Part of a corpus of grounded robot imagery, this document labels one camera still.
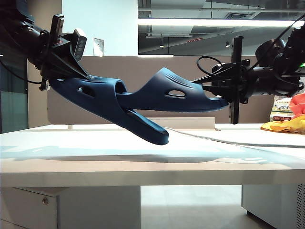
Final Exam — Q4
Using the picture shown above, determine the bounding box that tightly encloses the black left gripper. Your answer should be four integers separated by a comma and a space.
30, 14, 92, 93

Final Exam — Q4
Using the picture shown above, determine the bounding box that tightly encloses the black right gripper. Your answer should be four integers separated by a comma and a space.
190, 35, 260, 125

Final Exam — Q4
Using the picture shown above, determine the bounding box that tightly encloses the blue rubber slipper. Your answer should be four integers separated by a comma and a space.
49, 75, 170, 146
116, 67, 229, 112

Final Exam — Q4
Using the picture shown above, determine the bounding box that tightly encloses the long linear ceiling light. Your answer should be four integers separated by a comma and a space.
137, 18, 305, 27

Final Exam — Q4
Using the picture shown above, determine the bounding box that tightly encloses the printed plastic snack bag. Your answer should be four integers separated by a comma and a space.
270, 95, 296, 122

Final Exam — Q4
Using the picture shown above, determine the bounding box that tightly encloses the dark glass door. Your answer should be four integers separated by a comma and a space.
0, 57, 29, 134

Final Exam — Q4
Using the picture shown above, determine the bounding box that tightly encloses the short white light strip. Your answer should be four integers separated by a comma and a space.
138, 54, 174, 58

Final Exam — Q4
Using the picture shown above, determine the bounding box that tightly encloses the brown desk partition panel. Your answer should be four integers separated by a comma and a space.
47, 56, 275, 125

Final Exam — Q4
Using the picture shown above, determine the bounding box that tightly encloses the yellow cloth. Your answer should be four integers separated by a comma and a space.
260, 116, 305, 134

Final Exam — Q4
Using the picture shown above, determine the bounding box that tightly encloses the orange red cloth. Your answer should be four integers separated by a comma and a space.
289, 93, 305, 116

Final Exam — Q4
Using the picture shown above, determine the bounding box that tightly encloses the white drawer cabinet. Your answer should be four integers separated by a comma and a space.
0, 187, 141, 229

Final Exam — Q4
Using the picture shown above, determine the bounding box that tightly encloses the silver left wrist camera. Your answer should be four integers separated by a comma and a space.
72, 28, 87, 62

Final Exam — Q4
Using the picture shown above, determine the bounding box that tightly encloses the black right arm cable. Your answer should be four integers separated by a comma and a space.
196, 56, 229, 79

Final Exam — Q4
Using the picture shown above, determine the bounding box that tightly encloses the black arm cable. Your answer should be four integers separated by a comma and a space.
196, 56, 229, 79
0, 59, 43, 84

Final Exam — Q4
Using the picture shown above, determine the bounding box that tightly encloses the silver wall plate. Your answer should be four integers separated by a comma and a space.
92, 37, 105, 57

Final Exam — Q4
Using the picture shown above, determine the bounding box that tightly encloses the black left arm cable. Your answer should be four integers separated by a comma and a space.
0, 59, 43, 84

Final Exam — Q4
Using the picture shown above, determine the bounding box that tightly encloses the white pedestal cabinet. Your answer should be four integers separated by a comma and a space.
242, 185, 305, 229

